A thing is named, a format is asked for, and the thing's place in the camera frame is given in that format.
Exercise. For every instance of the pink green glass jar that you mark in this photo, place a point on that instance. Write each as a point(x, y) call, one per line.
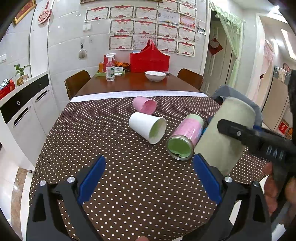
point(180, 145)

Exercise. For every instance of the beige green cup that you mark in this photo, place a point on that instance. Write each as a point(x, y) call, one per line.
point(221, 151)

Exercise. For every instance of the red box on sideboard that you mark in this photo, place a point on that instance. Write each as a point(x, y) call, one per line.
point(7, 86)

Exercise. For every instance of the grey jacket on chair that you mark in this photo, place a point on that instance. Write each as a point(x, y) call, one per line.
point(224, 91)

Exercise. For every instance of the white ceramic bowl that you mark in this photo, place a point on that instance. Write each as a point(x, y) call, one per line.
point(155, 76)

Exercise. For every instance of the red gift bag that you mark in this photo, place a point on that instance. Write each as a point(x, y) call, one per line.
point(149, 59)

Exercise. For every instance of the left brown wooden chair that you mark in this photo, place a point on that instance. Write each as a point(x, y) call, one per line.
point(75, 82)

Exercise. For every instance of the white paper cup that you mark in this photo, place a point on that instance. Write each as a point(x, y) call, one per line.
point(150, 127)

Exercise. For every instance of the brown polka dot tablecloth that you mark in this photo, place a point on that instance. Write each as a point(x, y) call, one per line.
point(144, 191)

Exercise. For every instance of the small green potted plant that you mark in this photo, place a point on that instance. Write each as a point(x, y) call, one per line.
point(21, 72)

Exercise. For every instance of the small pink cup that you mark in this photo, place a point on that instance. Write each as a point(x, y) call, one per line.
point(144, 105)

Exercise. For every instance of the round red wall ornament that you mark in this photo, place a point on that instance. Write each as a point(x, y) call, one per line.
point(44, 15)

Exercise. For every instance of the clear spray bottle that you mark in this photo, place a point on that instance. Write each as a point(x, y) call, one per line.
point(110, 76)

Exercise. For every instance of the right brown wooden chair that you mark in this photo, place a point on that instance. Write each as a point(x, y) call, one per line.
point(191, 78)

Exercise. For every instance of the gold framed red picture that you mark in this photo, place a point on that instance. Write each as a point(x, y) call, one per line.
point(31, 4)

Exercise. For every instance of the hanging brush on wall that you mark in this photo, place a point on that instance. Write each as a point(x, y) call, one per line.
point(82, 54)

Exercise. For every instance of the white black sideboard cabinet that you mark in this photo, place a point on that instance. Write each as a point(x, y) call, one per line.
point(27, 115)

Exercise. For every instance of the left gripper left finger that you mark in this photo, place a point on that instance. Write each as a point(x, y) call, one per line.
point(45, 220)

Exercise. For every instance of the person's left hand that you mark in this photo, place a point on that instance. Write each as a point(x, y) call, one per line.
point(142, 238)

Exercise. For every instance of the red diamond door decoration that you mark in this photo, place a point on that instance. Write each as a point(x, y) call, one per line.
point(214, 46)

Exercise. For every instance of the brown wooden chair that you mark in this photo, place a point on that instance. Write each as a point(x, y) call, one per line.
point(191, 78)
point(75, 82)

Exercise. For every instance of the person's right hand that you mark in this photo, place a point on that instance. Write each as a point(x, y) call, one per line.
point(271, 191)

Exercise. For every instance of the red box on table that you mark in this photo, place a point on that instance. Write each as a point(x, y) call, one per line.
point(108, 61)

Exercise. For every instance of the green door curtain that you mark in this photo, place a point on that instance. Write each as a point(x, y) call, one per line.
point(233, 27)

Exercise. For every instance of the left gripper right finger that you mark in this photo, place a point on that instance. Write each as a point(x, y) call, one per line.
point(241, 212)

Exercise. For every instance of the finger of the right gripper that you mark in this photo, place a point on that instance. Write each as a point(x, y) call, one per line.
point(258, 128)
point(248, 137)

